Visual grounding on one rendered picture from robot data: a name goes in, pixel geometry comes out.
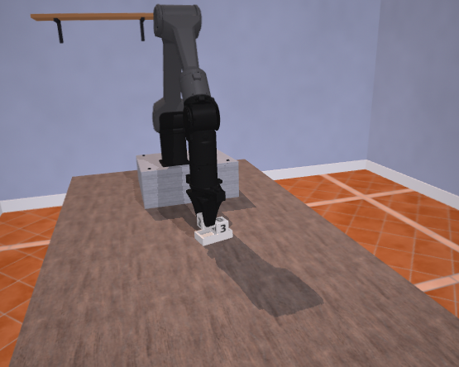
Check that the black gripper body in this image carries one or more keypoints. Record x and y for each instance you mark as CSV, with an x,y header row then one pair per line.
x,y
204,178

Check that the white cube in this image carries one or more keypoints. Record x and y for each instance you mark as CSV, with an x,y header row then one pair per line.
x,y
221,225
200,222

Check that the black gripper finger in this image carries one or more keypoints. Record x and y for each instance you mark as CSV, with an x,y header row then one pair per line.
x,y
209,209
192,195

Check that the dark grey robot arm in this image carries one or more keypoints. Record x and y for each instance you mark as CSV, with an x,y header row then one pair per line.
x,y
178,26

